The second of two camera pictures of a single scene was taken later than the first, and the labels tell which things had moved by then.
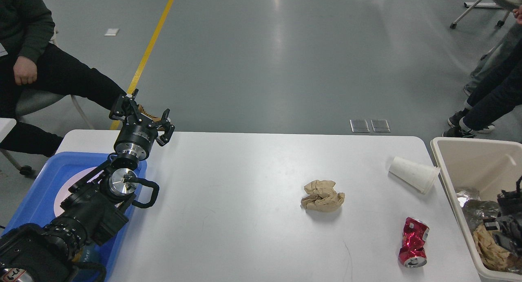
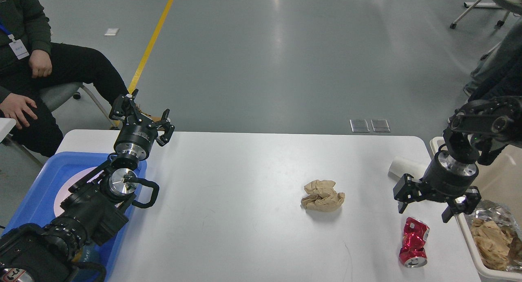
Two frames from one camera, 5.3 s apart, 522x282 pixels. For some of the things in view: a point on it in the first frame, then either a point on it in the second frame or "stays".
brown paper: [321, 196] stays
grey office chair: [27, 100] -> [52, 95]
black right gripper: [509, 232] -> [445, 179]
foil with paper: [495, 254] stays
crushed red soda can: [412, 253] stays
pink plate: [63, 192] stays
